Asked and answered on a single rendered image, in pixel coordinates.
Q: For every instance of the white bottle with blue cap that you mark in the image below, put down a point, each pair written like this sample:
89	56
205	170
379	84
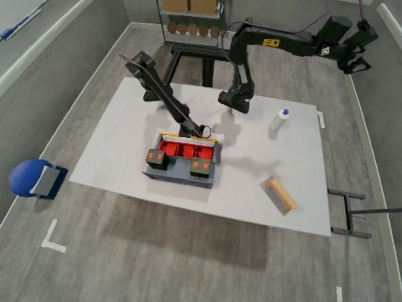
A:
280	118

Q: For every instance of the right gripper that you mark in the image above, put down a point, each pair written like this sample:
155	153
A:
184	133

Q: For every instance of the sanding float with wooden handle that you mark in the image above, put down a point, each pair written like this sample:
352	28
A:
270	186

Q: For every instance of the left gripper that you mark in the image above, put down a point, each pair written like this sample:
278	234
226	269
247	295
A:
343	53

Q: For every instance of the red open bin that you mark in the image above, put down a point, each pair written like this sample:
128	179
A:
186	150
169	147
203	152

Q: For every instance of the grey metal shelf rack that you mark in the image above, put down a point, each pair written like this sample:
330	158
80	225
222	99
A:
178	170

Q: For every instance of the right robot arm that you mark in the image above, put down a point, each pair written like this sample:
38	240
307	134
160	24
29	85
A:
156	89

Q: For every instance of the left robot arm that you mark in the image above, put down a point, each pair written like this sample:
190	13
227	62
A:
299	44

